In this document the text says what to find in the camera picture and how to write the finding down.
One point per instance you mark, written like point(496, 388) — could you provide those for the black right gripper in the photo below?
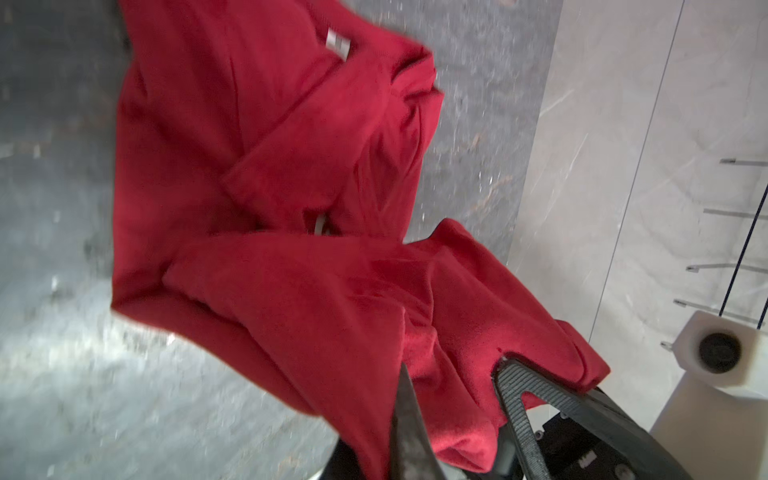
point(553, 432)

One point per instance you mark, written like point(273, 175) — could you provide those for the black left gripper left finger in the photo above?
point(342, 464)

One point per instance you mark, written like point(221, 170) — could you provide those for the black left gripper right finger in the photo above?
point(411, 454)

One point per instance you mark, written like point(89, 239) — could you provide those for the dark red printed t-shirt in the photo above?
point(268, 156)

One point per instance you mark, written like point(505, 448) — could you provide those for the black wire wall hook rack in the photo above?
point(708, 221)

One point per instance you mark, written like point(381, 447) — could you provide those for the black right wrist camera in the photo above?
point(715, 421)

